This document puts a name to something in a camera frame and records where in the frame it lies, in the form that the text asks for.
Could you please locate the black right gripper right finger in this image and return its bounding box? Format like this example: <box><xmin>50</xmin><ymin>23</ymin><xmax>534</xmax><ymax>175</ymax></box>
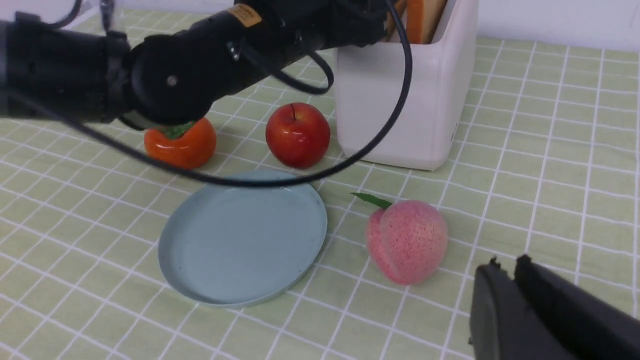
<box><xmin>515</xmin><ymin>254</ymin><xmax>639</xmax><ymax>360</ymax></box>

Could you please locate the white two-slot toaster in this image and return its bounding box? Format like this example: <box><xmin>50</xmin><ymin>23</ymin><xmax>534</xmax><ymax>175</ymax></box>
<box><xmin>334</xmin><ymin>0</ymin><xmax>480</xmax><ymax>172</ymax></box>

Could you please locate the pink peach with leaf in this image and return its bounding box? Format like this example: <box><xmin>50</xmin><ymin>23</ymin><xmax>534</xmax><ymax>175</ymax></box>
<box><xmin>353</xmin><ymin>193</ymin><xmax>449</xmax><ymax>286</ymax></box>

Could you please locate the light blue round plate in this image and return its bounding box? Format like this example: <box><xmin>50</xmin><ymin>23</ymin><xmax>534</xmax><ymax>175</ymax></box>
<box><xmin>157</xmin><ymin>184</ymin><xmax>328</xmax><ymax>308</ymax></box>

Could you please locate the green checkered tablecloth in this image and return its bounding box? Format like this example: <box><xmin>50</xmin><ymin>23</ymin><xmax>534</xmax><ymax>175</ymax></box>
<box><xmin>0</xmin><ymin>38</ymin><xmax>639</xmax><ymax>360</ymax></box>

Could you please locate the toast slice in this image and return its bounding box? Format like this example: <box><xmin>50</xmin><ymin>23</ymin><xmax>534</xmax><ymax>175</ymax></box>
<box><xmin>386</xmin><ymin>0</ymin><xmax>408</xmax><ymax>42</ymax></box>
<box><xmin>406</xmin><ymin>0</ymin><xmax>447</xmax><ymax>44</ymax></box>

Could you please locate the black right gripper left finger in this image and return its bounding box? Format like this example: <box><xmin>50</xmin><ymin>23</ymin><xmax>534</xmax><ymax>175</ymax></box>
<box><xmin>469</xmin><ymin>258</ymin><xmax>576</xmax><ymax>360</ymax></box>

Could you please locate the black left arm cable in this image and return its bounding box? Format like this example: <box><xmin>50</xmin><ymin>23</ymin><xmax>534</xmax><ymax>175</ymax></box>
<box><xmin>0</xmin><ymin>0</ymin><xmax>414</xmax><ymax>189</ymax></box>

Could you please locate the red apple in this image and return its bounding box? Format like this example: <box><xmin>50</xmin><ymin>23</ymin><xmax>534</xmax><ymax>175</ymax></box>
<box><xmin>265</xmin><ymin>102</ymin><xmax>331</xmax><ymax>170</ymax></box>

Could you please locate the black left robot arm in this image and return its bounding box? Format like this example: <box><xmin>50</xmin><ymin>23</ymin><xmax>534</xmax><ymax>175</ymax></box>
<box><xmin>1</xmin><ymin>0</ymin><xmax>394</xmax><ymax>130</ymax></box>

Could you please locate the orange persimmon with green leaf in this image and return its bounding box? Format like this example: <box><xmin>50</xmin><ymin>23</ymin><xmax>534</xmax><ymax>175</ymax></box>
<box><xmin>143</xmin><ymin>117</ymin><xmax>217</xmax><ymax>170</ymax></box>

